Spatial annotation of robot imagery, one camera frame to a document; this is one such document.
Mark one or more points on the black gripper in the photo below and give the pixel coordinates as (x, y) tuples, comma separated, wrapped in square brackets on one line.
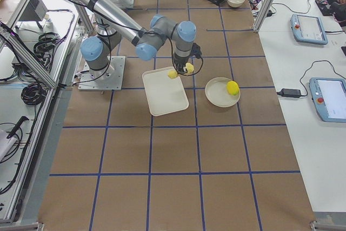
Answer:
[(180, 64)]

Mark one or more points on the yellow bread loaf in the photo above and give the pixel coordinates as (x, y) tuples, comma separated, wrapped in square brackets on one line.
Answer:
[(183, 70)]

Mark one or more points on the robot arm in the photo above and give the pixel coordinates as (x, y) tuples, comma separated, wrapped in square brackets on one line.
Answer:
[(148, 41)]

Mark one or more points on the white shallow bowl plate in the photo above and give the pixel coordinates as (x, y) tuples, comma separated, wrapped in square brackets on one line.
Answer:
[(216, 93)]

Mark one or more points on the white rectangular tray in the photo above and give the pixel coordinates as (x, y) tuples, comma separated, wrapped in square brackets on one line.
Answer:
[(164, 91)]

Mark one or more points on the yellow lemon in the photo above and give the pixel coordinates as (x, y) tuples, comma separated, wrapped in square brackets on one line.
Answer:
[(232, 88)]

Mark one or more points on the black power brick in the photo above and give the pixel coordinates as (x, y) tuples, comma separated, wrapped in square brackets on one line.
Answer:
[(293, 93)]

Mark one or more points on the blue teach pendant far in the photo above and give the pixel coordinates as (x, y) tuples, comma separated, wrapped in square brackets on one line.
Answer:
[(308, 29)]

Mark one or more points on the blue teach pendant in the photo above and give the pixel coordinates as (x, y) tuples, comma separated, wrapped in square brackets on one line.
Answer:
[(308, 29), (328, 96)]

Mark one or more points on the blue teach pendant near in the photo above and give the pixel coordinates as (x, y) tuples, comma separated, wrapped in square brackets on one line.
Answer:
[(328, 96)]

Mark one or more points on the grey control box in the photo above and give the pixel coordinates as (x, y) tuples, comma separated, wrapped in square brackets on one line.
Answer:
[(35, 11)]

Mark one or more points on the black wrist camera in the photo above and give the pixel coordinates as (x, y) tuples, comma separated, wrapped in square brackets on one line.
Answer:
[(196, 51)]

